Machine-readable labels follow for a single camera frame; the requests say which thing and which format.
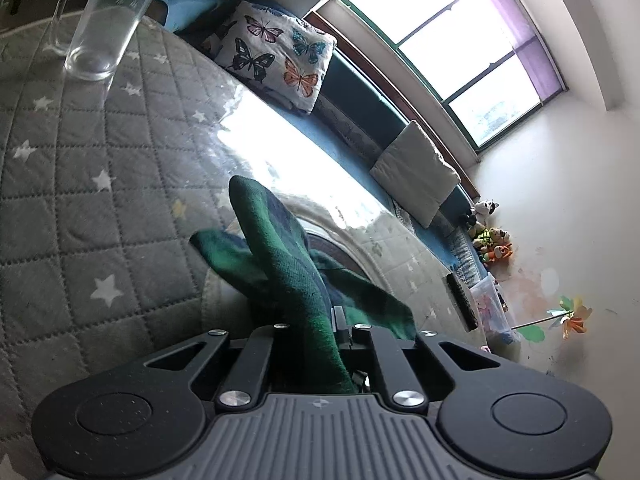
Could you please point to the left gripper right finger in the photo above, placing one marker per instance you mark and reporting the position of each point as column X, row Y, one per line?
column 377, row 353

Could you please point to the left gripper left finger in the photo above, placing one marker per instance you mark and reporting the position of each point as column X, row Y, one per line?
column 246, row 382

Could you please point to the green plaid flannel shirt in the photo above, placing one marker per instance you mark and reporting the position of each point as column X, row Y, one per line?
column 295, row 274

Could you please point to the black remote control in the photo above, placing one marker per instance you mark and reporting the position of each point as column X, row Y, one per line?
column 462, row 300

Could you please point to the clear plastic toy box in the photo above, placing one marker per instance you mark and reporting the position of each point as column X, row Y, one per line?
column 495, row 324

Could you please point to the stuffed toys pile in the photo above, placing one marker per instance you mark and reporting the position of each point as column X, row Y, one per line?
column 491, row 244

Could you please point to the colourful paper pinwheel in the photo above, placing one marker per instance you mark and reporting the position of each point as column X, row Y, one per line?
column 570, row 316

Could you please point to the black white plush toy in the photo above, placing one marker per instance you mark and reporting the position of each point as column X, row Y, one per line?
column 480, row 212

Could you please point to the plain beige pillow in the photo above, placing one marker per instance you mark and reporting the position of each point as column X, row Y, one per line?
column 414, row 173

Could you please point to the grey quilted star tablecloth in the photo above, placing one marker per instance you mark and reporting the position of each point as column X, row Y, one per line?
column 104, row 183

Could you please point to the blue covered sofa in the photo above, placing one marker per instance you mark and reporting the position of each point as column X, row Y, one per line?
column 352, row 121

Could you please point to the butterfly print pillow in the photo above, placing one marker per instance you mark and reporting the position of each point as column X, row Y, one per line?
column 273, row 52

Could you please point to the green framed window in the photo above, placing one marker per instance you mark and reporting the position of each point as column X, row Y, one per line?
column 451, row 59

